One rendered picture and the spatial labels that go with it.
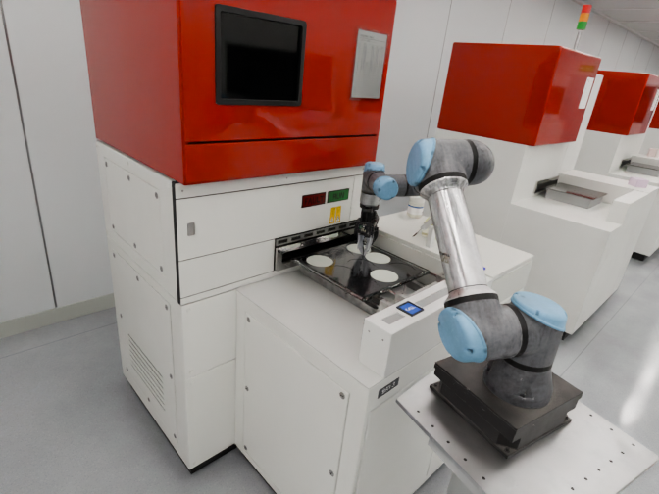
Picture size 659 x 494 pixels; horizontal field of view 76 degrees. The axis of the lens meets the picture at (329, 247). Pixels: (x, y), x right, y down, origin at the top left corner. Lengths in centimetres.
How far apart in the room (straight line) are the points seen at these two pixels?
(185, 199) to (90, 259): 169
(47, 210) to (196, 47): 177
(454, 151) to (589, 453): 75
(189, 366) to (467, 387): 93
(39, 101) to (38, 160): 30
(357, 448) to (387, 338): 34
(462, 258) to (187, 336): 94
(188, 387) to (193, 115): 93
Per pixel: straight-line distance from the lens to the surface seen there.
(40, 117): 267
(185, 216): 131
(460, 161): 106
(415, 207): 196
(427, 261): 164
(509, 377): 106
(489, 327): 92
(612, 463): 121
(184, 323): 147
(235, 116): 127
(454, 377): 110
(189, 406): 169
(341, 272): 149
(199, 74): 121
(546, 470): 111
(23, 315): 299
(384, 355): 113
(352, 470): 135
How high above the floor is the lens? 155
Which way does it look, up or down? 23 degrees down
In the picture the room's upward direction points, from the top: 6 degrees clockwise
